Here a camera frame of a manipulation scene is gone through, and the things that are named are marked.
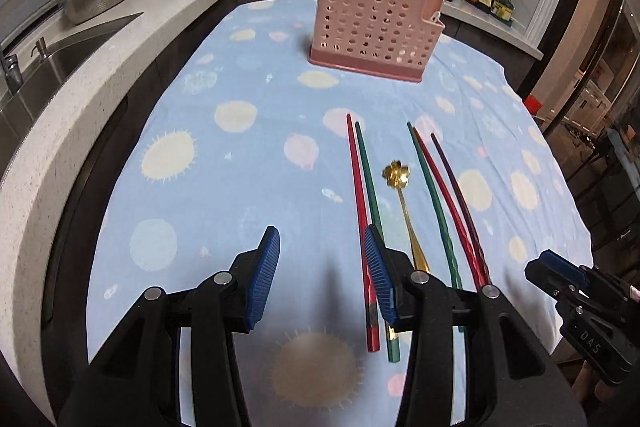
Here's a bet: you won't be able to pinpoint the soap dispenser pump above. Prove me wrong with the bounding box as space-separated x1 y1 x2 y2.
30 37 50 61

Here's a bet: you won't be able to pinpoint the gold flower spoon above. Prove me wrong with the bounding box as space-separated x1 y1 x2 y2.
382 160 430 272

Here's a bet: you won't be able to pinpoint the chrome faucet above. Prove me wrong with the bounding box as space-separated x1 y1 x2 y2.
1 54 24 95

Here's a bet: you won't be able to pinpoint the stainless steel sink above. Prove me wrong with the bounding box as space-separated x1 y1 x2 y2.
0 11 146 143

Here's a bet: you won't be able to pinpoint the green chopstick gold band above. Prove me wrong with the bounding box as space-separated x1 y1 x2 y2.
406 121 467 333

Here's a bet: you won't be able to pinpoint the person's right hand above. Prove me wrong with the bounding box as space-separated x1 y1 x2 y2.
572 361 622 403

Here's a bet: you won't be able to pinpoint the small green jars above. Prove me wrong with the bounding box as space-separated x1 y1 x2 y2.
490 0 514 27

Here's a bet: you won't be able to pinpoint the red chopstick group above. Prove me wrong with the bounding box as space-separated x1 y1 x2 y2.
413 126 482 291

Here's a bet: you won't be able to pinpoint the blue patterned tablecloth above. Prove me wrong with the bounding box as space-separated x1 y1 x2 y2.
87 0 591 426

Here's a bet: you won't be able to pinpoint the pink perforated utensil holder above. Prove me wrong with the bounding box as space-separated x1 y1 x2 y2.
308 0 445 83

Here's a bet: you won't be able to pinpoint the purple chopstick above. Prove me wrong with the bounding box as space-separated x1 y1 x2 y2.
431 133 491 288

